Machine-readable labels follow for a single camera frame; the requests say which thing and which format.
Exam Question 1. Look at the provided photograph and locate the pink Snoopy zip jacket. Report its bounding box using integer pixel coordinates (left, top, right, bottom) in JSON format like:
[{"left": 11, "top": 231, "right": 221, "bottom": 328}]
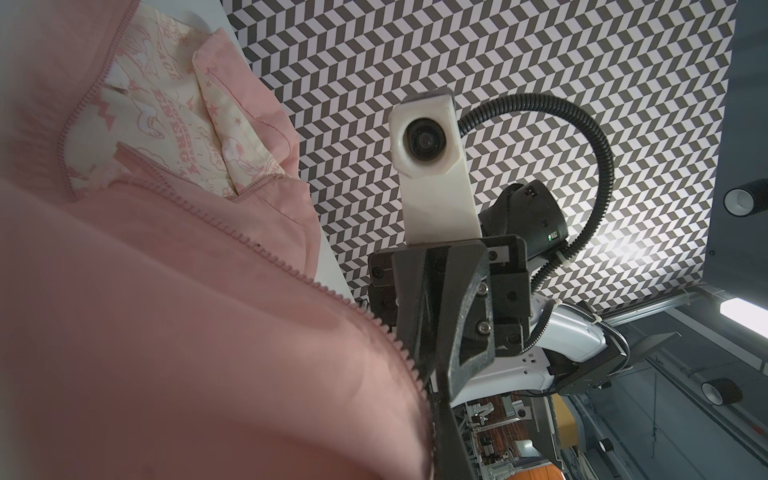
[{"left": 1, "top": 1, "right": 436, "bottom": 479}]

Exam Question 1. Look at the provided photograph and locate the black ceiling spotlight lower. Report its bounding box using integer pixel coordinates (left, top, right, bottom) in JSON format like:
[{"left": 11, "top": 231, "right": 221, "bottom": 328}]
[{"left": 723, "top": 179, "right": 768, "bottom": 218}]

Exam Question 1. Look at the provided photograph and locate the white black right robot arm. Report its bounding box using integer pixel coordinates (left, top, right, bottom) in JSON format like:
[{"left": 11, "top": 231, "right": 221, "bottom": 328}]
[{"left": 369, "top": 181, "right": 676, "bottom": 479}]

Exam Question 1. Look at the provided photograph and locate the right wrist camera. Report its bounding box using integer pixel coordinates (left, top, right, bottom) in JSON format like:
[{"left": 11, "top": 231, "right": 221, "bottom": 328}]
[{"left": 389, "top": 88, "right": 482, "bottom": 246}]

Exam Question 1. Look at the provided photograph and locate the aluminium top frame rail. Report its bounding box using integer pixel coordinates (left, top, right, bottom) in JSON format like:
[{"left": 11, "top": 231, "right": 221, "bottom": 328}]
[{"left": 602, "top": 284, "right": 734, "bottom": 327}]

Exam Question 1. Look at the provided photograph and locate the black ceiling spotlight far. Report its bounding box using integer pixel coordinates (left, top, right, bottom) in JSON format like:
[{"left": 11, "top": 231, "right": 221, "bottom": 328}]
[{"left": 701, "top": 378, "right": 743, "bottom": 406}]

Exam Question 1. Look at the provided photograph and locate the ceiling light strip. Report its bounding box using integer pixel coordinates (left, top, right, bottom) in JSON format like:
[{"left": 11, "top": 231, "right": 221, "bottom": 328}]
[{"left": 719, "top": 298, "right": 768, "bottom": 338}]

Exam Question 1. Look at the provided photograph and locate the black ceiling spotlight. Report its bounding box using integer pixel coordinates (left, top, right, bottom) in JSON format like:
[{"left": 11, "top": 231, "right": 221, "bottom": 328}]
[
  {"left": 723, "top": 179, "right": 768, "bottom": 218},
  {"left": 701, "top": 378, "right": 743, "bottom": 406}
]

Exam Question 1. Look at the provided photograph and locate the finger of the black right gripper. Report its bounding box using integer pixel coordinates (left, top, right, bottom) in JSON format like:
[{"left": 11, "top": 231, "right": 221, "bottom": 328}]
[{"left": 392, "top": 240, "right": 494, "bottom": 479}]

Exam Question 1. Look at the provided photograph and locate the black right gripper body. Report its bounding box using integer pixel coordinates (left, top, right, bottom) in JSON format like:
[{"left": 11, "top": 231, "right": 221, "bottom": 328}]
[{"left": 368, "top": 235, "right": 531, "bottom": 360}]

